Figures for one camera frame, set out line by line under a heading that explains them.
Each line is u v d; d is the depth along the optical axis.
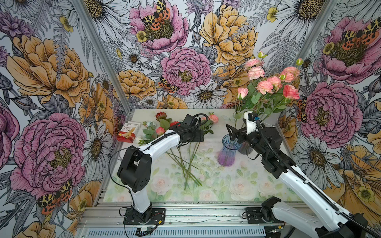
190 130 0.76
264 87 0.66
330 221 0.40
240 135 0.62
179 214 0.76
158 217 0.73
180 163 0.92
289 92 0.65
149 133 1.02
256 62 0.73
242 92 0.72
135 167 0.49
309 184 0.45
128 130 1.05
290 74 0.70
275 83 0.68
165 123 1.08
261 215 0.73
